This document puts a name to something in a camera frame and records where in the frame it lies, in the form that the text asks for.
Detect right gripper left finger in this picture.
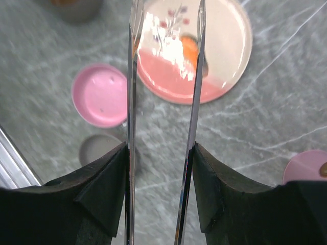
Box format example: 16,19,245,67
1,143,127,244

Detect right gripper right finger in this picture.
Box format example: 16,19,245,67
193,144,326,244

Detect salmon slice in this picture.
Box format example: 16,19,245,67
179,34,199,75

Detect metal tongs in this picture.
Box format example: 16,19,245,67
125,1,206,244

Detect steamed bun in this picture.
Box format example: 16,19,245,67
319,162,327,178

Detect pink cylindrical container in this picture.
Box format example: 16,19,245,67
283,150,326,184

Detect grey round lid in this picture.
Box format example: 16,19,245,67
78,134,125,167

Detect pink round lid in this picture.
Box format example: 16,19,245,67
71,63,127,128

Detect pink and cream plate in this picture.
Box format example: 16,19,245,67
137,1,252,105

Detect grey cylindrical container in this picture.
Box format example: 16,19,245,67
50,0,104,23

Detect aluminium rail frame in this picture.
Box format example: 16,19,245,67
0,127,41,189

